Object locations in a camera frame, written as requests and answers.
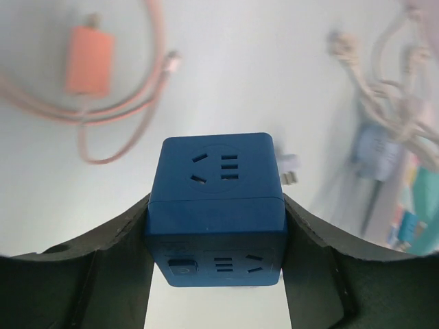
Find round light blue socket hub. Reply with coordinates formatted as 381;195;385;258
352;124;403;182

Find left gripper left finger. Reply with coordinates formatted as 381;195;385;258
1;197;154;328

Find white coiled power cord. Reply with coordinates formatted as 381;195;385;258
325;0;439;151

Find white multicolour power strip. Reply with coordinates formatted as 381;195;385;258
387;154;438;256

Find pink thin usb cable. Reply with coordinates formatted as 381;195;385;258
0;0;182;166

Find pink small plug adapter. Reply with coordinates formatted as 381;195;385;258
65;13;115;98

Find dark blue cube adapter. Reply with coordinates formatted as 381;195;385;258
145;132;287;287

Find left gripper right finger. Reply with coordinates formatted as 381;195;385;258
282;196;438;328

